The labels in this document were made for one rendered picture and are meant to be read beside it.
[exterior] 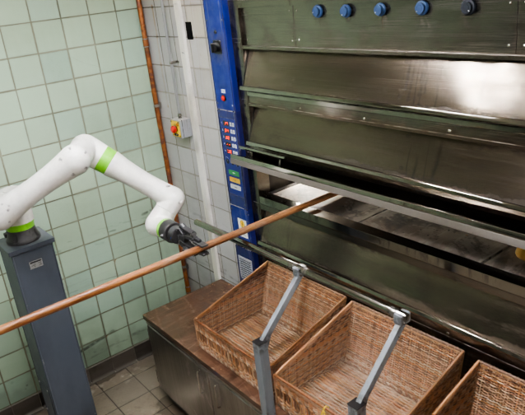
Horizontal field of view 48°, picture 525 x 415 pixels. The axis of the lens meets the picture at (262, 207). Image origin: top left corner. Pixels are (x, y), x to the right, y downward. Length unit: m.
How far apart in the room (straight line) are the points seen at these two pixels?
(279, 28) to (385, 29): 0.57
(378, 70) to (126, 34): 1.70
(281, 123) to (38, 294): 1.34
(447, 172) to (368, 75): 0.46
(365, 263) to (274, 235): 0.59
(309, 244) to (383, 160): 0.68
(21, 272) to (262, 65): 1.40
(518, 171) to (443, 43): 0.46
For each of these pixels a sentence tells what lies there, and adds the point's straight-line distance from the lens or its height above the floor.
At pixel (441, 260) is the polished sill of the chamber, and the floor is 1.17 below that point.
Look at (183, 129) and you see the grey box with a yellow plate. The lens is 3.27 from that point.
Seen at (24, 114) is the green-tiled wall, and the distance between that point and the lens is 3.28.
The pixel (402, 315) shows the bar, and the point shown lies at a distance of 1.91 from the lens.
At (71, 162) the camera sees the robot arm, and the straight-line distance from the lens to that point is 2.44.
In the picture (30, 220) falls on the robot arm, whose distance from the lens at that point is 2.81.
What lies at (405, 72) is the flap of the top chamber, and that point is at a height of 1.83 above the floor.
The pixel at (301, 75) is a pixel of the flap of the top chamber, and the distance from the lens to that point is 2.48.
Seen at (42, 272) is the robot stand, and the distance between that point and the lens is 2.86.
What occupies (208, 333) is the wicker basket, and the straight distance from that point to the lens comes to 2.77.
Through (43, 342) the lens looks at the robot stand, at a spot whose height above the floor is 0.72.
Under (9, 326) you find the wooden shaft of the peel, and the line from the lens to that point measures 2.13.
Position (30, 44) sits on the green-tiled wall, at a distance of 3.28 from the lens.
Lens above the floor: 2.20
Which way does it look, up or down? 21 degrees down
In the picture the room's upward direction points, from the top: 6 degrees counter-clockwise
